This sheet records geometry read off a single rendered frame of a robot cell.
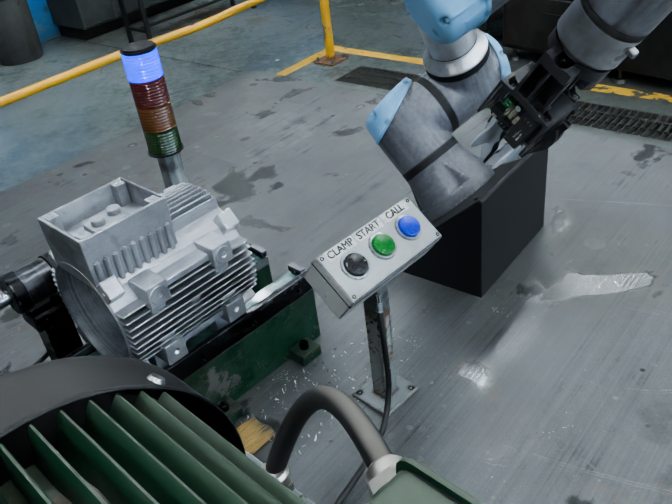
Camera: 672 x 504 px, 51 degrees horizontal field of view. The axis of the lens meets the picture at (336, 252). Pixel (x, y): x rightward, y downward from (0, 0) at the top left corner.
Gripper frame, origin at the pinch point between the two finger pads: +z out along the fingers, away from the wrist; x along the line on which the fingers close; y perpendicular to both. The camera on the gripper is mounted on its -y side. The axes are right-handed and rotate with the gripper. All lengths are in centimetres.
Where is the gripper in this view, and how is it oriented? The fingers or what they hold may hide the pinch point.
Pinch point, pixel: (493, 153)
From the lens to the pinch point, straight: 90.9
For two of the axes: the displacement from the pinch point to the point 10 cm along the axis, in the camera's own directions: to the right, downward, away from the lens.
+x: 6.4, 7.5, -1.6
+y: -6.9, 4.7, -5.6
